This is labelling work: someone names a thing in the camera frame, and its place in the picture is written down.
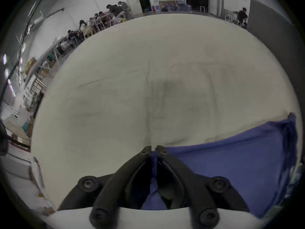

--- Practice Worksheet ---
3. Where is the group of people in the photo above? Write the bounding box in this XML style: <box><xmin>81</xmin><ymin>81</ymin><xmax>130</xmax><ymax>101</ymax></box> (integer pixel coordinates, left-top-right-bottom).
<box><xmin>67</xmin><ymin>1</ymin><xmax>132</xmax><ymax>48</ymax></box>

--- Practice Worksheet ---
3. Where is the row of tables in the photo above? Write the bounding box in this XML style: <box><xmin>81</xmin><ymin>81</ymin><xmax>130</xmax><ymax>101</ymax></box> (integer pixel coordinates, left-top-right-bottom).
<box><xmin>29</xmin><ymin>10</ymin><xmax>134</xmax><ymax>80</ymax></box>

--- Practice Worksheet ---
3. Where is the bed with beige sheet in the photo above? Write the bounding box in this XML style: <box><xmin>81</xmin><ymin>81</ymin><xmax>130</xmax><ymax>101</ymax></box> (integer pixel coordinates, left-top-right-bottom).
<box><xmin>30</xmin><ymin>13</ymin><xmax>301</xmax><ymax>210</ymax></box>

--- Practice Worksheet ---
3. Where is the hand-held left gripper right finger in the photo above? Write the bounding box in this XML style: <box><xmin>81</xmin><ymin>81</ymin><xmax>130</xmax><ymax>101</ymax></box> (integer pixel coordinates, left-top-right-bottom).
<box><xmin>154</xmin><ymin>145</ymin><xmax>250</xmax><ymax>229</ymax></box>

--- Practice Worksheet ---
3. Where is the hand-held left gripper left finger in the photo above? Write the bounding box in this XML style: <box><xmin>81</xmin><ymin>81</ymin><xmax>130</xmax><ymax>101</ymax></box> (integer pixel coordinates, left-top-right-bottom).
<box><xmin>58</xmin><ymin>146</ymin><xmax>152</xmax><ymax>229</ymax></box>

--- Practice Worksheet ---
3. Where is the dark blue shirt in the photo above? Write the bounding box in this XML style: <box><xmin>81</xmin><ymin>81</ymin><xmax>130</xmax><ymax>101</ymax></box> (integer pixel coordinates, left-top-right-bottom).
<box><xmin>141</xmin><ymin>113</ymin><xmax>298</xmax><ymax>218</ymax></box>

